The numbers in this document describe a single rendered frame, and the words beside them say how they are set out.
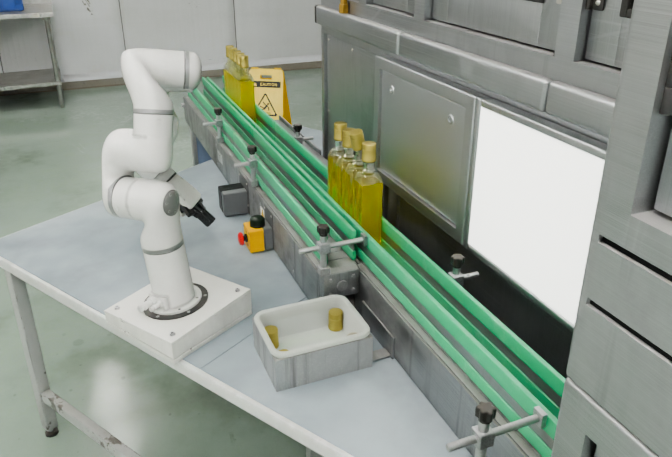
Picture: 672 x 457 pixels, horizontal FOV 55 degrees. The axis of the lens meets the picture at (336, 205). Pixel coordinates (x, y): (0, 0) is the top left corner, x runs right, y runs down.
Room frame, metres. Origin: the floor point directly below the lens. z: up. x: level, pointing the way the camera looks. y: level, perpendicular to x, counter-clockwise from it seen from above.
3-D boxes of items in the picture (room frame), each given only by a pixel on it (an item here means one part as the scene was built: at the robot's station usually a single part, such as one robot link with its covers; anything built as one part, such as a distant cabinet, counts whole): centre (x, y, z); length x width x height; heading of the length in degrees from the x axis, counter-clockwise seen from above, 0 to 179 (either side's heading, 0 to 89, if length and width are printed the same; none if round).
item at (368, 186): (1.45, -0.08, 0.99); 0.06 x 0.06 x 0.21; 21
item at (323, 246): (1.32, 0.01, 0.95); 0.17 x 0.03 x 0.12; 112
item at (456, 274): (1.18, -0.27, 0.94); 0.07 x 0.04 x 0.13; 112
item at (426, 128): (1.29, -0.29, 1.15); 0.90 x 0.03 x 0.34; 22
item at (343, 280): (1.33, -0.01, 0.85); 0.09 x 0.04 x 0.07; 112
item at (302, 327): (1.18, 0.05, 0.80); 0.22 x 0.17 x 0.09; 112
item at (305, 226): (2.15, 0.36, 0.93); 1.75 x 0.01 x 0.08; 22
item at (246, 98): (2.49, 0.36, 1.02); 0.06 x 0.06 x 0.28; 22
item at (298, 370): (1.19, 0.03, 0.79); 0.27 x 0.17 x 0.08; 112
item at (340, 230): (2.18, 0.29, 0.93); 1.75 x 0.01 x 0.08; 22
